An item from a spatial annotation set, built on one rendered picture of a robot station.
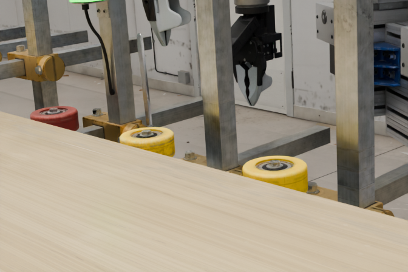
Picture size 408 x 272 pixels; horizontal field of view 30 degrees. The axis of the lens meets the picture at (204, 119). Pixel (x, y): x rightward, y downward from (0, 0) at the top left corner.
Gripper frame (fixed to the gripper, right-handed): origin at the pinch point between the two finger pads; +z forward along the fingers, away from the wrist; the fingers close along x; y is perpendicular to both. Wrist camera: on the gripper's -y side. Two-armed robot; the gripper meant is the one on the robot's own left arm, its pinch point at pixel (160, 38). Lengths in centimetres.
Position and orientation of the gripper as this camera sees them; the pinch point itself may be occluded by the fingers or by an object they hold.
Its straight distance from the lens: 135.8
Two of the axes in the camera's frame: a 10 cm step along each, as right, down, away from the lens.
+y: 8.9, 0.6, -4.5
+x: 4.5, -2.5, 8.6
